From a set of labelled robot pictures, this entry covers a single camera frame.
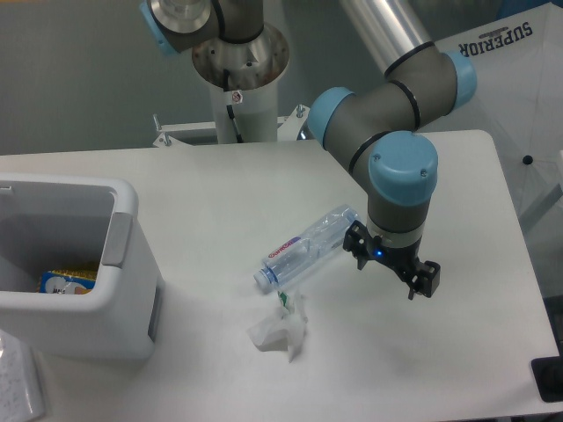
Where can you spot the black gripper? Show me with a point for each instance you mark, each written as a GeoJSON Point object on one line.
{"type": "Point", "coordinates": [422, 278]}

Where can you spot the clear plastic water bottle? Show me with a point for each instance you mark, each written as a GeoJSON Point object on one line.
{"type": "Point", "coordinates": [300, 252]}

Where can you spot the white tissue wrapper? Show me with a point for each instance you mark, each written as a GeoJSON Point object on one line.
{"type": "Point", "coordinates": [284, 330]}

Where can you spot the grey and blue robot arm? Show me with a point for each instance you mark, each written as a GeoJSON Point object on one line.
{"type": "Point", "coordinates": [374, 136]}

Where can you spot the white plastic trash can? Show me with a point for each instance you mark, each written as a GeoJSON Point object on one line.
{"type": "Point", "coordinates": [51, 222]}

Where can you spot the black device at table edge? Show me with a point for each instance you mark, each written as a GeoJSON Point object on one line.
{"type": "Point", "coordinates": [548, 376]}

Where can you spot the white Superior umbrella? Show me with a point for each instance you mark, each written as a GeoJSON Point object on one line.
{"type": "Point", "coordinates": [518, 101]}

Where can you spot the blue yellow snack packet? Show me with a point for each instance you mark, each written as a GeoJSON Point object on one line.
{"type": "Point", "coordinates": [70, 280]}

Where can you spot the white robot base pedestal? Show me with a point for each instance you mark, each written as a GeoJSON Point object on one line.
{"type": "Point", "coordinates": [242, 81]}

